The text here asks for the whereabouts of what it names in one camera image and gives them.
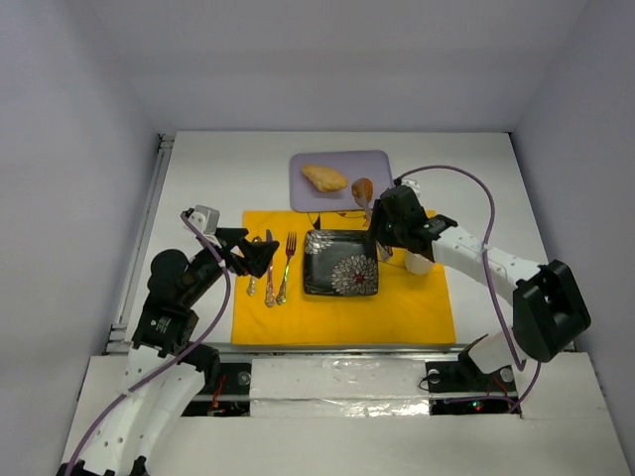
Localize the steel serving tongs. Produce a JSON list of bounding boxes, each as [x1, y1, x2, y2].
[[358, 192, 393, 262]]

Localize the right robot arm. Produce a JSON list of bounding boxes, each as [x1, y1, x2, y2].
[[369, 185, 591, 374]]

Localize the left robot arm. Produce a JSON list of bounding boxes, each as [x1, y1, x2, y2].
[[58, 228, 279, 475]]

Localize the small brown bread piece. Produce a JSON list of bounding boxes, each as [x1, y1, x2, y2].
[[351, 178, 374, 208]]

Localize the large yellow bread piece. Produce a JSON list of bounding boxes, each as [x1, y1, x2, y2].
[[302, 165, 348, 193]]

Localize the iridescent spoon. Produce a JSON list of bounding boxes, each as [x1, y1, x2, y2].
[[246, 236, 262, 297]]

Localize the white mug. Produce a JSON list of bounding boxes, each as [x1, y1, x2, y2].
[[404, 251, 435, 276]]

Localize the iridescent fork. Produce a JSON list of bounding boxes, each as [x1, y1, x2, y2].
[[276, 232, 298, 305]]

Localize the iridescent purple knife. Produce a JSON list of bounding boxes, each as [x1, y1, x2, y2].
[[265, 260, 276, 307]]

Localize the black floral square plate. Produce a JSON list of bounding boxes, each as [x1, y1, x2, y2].
[[303, 230, 379, 298]]

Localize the lilac plastic tray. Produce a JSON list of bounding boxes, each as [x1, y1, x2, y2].
[[290, 150, 393, 212]]

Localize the foil covered front block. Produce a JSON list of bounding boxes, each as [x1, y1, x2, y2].
[[249, 357, 430, 418]]

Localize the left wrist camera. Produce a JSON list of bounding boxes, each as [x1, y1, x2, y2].
[[186, 204, 220, 236]]

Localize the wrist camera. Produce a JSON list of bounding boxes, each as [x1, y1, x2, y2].
[[186, 204, 220, 236], [394, 178, 421, 198]]

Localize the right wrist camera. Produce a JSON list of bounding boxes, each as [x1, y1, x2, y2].
[[394, 178, 421, 198]]

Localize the aluminium front rail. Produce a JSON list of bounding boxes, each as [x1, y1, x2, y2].
[[211, 343, 466, 355]]

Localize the aluminium side rail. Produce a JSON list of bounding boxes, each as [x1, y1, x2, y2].
[[102, 133, 177, 356]]

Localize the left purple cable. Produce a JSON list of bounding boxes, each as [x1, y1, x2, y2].
[[66, 210, 232, 476]]

